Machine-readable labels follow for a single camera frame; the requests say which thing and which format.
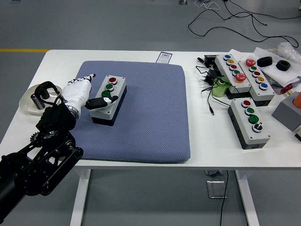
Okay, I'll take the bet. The white table leg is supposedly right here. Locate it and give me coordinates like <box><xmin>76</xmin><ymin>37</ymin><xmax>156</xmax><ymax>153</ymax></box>
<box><xmin>70</xmin><ymin>169</ymin><xmax>91</xmax><ymax>226</ymax></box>
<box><xmin>235</xmin><ymin>169</ymin><xmax>259</xmax><ymax>226</ymax></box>

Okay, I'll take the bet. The grey five-button box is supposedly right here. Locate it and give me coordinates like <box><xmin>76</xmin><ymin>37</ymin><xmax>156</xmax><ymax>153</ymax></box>
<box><xmin>215</xmin><ymin>54</ymin><xmax>252</xmax><ymax>99</ymax></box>
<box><xmin>238</xmin><ymin>58</ymin><xmax>276</xmax><ymax>107</ymax></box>

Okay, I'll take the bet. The black electronic device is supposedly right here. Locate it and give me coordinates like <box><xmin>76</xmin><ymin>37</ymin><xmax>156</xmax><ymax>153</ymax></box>
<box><xmin>203</xmin><ymin>55</ymin><xmax>218</xmax><ymax>68</ymax></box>

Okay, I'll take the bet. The black floor cable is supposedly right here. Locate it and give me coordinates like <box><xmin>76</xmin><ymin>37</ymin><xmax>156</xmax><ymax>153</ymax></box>
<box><xmin>188</xmin><ymin>0</ymin><xmax>299</xmax><ymax>48</ymax></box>

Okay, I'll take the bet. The black metal cylinder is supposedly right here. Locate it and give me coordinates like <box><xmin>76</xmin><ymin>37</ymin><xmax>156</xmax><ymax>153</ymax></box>
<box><xmin>32</xmin><ymin>94</ymin><xmax>45</xmax><ymax>110</ymax></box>

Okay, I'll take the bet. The grey four-control button box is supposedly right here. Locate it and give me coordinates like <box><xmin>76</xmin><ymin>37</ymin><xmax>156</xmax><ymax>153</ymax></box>
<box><xmin>227</xmin><ymin>97</ymin><xmax>270</xmax><ymax>150</ymax></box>
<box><xmin>90</xmin><ymin>74</ymin><xmax>127</xmax><ymax>127</ymax></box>

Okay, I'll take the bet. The black plug with cord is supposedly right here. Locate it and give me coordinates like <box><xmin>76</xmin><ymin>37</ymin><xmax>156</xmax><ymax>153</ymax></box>
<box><xmin>195</xmin><ymin>65</ymin><xmax>232</xmax><ymax>116</ymax></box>

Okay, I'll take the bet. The grey block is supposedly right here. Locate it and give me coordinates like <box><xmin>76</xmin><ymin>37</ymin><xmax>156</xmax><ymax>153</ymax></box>
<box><xmin>271</xmin><ymin>90</ymin><xmax>301</xmax><ymax>132</ymax></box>

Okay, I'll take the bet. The black cable under table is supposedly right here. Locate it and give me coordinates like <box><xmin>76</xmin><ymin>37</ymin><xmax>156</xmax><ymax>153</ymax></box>
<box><xmin>217</xmin><ymin>169</ymin><xmax>229</xmax><ymax>226</ymax></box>

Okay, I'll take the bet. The green plastic cylinder piece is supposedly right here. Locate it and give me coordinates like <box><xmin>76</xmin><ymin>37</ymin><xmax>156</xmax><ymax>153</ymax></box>
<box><xmin>212</xmin><ymin>79</ymin><xmax>231</xmax><ymax>97</ymax></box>

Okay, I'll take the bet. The blue-grey textured mat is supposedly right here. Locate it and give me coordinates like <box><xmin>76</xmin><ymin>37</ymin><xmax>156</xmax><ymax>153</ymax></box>
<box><xmin>70</xmin><ymin>60</ymin><xmax>191</xmax><ymax>164</ymax></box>

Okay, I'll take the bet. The metal floor plate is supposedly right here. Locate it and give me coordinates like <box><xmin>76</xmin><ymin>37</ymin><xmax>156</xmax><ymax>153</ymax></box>
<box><xmin>206</xmin><ymin>180</ymin><xmax>228</xmax><ymax>200</ymax></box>

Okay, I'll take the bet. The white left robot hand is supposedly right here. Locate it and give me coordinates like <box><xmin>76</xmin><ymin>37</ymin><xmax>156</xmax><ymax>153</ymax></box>
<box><xmin>61</xmin><ymin>73</ymin><xmax>119</xmax><ymax>113</ymax></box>

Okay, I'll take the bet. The purple label card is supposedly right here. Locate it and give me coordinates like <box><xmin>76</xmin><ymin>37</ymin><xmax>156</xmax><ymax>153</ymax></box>
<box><xmin>156</xmin><ymin>51</ymin><xmax>173</xmax><ymax>64</ymax></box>

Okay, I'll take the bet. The black foam ring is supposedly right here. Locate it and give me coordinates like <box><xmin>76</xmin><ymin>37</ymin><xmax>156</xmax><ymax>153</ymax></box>
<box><xmin>276</xmin><ymin>60</ymin><xmax>291</xmax><ymax>71</ymax></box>
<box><xmin>256</xmin><ymin>56</ymin><xmax>273</xmax><ymax>68</ymax></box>

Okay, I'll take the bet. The white shallow dish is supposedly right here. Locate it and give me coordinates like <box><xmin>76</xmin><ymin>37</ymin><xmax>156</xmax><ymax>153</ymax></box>
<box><xmin>19</xmin><ymin>84</ymin><xmax>64</xmax><ymax>116</ymax></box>

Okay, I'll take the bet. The white floor cable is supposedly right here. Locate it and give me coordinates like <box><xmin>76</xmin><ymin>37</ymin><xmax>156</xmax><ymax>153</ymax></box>
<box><xmin>194</xmin><ymin>0</ymin><xmax>221</xmax><ymax>10</ymax></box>

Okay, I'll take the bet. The clear bubble wrap bag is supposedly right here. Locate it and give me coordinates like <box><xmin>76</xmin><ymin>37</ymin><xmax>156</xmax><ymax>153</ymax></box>
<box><xmin>277</xmin><ymin>42</ymin><xmax>301</xmax><ymax>62</ymax></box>

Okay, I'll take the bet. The white paper sheet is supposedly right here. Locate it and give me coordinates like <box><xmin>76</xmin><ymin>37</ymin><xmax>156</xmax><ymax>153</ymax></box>
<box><xmin>253</xmin><ymin>47</ymin><xmax>301</xmax><ymax>88</ymax></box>

